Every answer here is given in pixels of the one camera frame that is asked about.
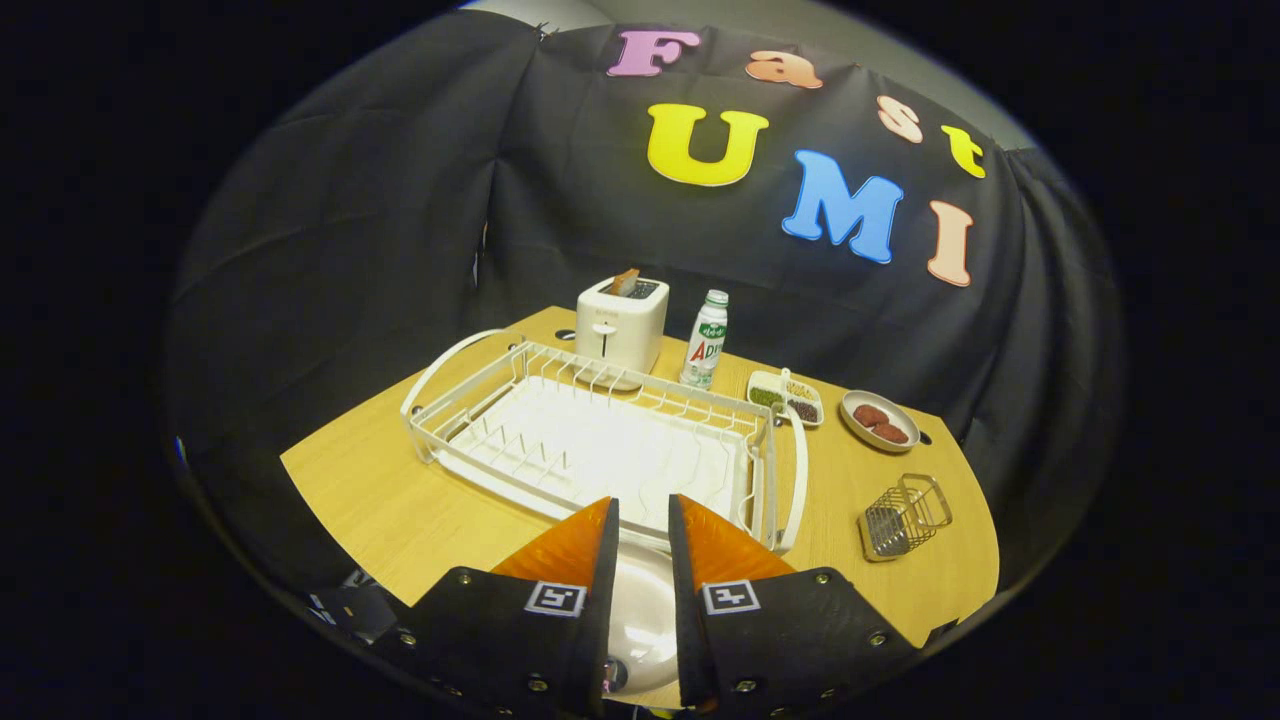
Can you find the brown toast slice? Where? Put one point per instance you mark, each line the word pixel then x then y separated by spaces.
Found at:
pixel 625 283

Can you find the brown meat patty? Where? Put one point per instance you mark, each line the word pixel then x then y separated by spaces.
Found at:
pixel 870 415
pixel 891 433

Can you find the white bottle green label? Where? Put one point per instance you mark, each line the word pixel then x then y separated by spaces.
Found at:
pixel 705 340

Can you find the black backdrop cloth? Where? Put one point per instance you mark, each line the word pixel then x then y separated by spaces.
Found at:
pixel 400 200

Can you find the beige round plate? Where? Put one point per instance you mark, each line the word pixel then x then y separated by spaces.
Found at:
pixel 645 620

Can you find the white divided snack dish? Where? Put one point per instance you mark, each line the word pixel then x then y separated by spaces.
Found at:
pixel 765 378

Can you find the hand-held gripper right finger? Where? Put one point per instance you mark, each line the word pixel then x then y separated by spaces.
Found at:
pixel 685 580

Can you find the dark red bean pile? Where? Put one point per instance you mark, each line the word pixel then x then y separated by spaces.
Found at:
pixel 803 410

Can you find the small white meat dish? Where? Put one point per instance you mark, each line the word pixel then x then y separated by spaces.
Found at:
pixel 855 432

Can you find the white toaster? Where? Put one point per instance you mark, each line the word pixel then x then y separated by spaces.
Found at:
pixel 620 335

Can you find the green bean pile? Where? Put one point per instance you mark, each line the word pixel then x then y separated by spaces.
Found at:
pixel 767 397

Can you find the yellow bean pile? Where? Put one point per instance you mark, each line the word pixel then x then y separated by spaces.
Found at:
pixel 800 389

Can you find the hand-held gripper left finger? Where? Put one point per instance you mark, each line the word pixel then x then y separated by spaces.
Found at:
pixel 602 580

